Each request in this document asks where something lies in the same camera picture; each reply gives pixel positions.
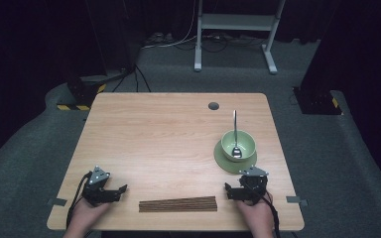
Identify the dark curtain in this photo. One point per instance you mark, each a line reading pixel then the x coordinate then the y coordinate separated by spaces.
pixel 29 49
pixel 370 66

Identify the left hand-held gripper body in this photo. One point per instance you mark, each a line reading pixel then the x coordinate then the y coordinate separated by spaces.
pixel 94 193

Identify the grey tape strip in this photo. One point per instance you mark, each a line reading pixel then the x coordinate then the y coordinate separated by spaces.
pixel 296 200
pixel 58 201

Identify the white metal stand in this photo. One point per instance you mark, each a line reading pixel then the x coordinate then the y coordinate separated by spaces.
pixel 238 22

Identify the person's right hand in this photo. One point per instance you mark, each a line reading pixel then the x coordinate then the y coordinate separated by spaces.
pixel 259 216

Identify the black base with yellow stripes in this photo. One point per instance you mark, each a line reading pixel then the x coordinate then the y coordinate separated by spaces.
pixel 316 102
pixel 81 92

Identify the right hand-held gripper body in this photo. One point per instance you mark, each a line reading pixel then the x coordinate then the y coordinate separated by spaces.
pixel 254 186

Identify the green ceramic bowl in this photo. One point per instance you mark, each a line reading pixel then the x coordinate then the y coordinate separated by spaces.
pixel 246 140

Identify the dark power strip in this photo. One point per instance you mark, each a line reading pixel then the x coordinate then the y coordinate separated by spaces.
pixel 158 38

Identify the green ceramic plate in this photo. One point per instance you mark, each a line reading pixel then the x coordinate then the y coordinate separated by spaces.
pixel 228 165

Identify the person's left hand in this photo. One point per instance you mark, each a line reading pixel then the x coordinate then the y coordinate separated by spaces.
pixel 86 216

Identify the metal spoon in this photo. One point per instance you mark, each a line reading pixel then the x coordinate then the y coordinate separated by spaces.
pixel 235 125

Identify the row of wooden chopsticks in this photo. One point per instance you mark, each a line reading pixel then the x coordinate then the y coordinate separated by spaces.
pixel 178 204

